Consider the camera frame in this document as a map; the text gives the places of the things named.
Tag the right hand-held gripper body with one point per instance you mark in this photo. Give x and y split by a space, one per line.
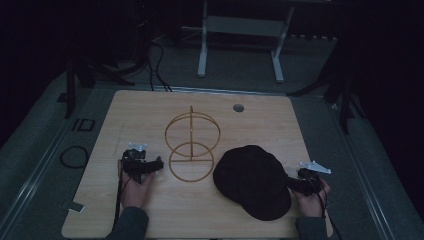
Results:
310 181

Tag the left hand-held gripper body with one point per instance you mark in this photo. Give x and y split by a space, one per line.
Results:
134 163

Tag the black cap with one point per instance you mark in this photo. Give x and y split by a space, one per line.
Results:
253 181

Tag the person's right hand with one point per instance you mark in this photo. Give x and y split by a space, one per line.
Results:
310 205

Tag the person's left hand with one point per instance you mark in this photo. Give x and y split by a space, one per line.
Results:
133 193

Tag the black tripod stand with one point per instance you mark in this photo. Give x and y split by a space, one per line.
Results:
345 100
70 86

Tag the grey table grommet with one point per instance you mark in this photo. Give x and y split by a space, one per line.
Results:
238 107

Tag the white metal stand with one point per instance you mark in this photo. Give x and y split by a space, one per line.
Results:
245 26

